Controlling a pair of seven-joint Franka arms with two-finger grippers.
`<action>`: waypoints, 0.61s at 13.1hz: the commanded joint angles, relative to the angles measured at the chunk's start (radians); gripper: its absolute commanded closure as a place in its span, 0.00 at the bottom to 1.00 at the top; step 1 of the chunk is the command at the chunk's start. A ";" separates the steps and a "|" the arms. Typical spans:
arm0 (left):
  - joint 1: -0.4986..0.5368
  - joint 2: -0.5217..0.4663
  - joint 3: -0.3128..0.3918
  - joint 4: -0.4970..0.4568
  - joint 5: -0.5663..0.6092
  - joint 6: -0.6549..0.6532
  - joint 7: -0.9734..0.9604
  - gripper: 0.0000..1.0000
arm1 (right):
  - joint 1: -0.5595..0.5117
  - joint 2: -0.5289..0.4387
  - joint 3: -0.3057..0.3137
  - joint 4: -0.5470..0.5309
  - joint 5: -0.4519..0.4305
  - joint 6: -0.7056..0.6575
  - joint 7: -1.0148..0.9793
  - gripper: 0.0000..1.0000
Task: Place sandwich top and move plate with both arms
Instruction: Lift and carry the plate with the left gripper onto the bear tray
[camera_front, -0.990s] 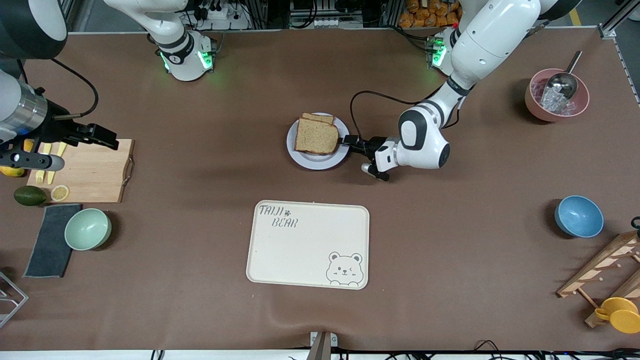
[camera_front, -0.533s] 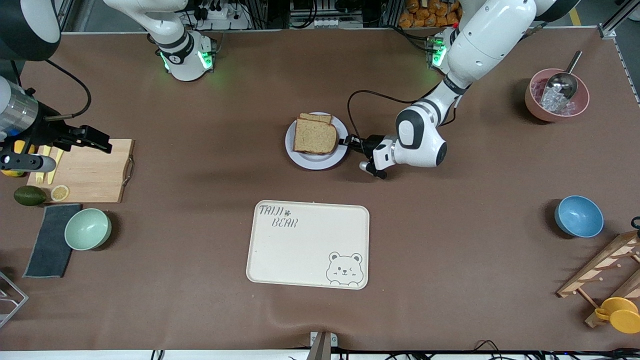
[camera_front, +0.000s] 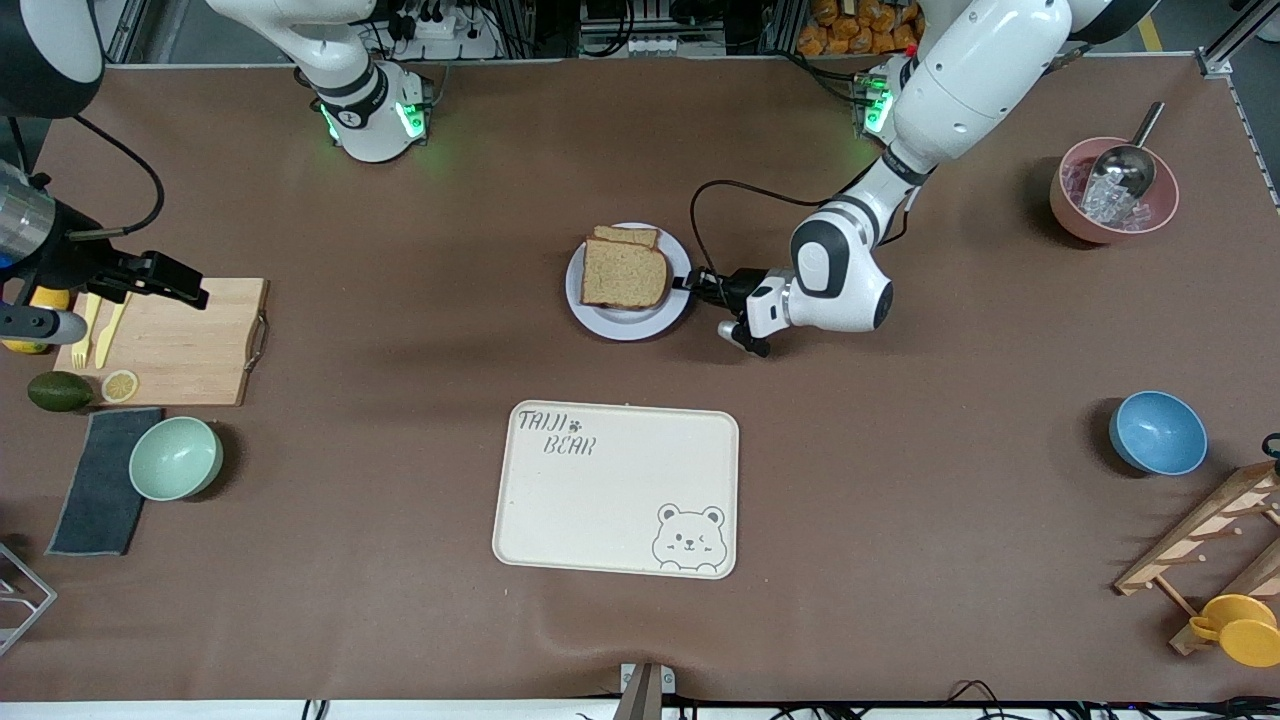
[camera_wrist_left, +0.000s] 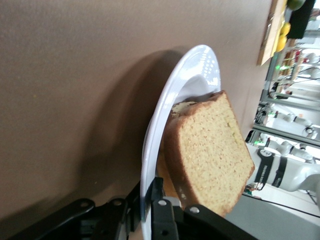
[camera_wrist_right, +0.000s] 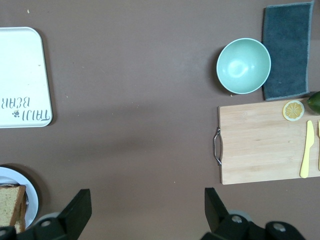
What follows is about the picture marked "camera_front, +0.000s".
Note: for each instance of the yellow plastic knife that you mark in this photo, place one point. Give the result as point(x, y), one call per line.
point(110, 335)

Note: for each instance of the brown bread slice sandwich lid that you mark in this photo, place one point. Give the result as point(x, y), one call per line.
point(625, 275)

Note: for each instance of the clear plastic ice cubes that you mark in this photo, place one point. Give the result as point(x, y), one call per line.
point(1105, 205)

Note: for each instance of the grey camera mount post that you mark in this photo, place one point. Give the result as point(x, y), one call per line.
point(643, 695)

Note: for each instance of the mint green bowl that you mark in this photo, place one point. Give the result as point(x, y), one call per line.
point(175, 458)

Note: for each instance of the cream tray with bear print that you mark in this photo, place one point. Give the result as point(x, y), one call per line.
point(600, 500)

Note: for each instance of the wooden peg rack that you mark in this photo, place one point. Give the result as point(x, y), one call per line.
point(1205, 530)

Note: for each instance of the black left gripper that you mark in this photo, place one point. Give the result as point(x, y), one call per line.
point(733, 285)

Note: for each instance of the yellow plastic cup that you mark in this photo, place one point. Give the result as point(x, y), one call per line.
point(1245, 635)

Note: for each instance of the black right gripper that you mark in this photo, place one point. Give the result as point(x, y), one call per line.
point(72, 256)

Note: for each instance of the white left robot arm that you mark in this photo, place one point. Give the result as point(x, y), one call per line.
point(960, 90)

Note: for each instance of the blue bowl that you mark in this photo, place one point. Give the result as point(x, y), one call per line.
point(1157, 432)

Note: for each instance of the metal scoop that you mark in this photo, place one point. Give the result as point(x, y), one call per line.
point(1125, 170)

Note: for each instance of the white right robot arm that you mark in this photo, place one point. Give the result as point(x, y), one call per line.
point(370, 110)

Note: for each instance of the yellow plastic fork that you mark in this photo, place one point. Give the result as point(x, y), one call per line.
point(85, 335)

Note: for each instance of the dark grey cloth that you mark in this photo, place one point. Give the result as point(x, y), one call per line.
point(100, 490)

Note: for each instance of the round pale lilac plate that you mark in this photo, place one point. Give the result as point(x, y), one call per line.
point(620, 322)

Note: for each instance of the toy lemon slice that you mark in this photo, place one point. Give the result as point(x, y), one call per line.
point(120, 386)

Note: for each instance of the aluminium frame profile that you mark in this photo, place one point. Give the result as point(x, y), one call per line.
point(1215, 60)

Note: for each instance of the brown bread slice under egg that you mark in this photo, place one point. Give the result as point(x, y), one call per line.
point(625, 235)

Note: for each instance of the long white socket strip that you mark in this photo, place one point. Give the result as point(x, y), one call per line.
point(670, 45)

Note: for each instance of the dark green toy avocado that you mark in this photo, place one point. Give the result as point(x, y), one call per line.
point(58, 391)

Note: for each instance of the white power strip with plugs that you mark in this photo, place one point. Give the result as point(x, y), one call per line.
point(440, 25)

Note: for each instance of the pink bowl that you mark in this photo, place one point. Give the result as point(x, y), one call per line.
point(1075, 215)

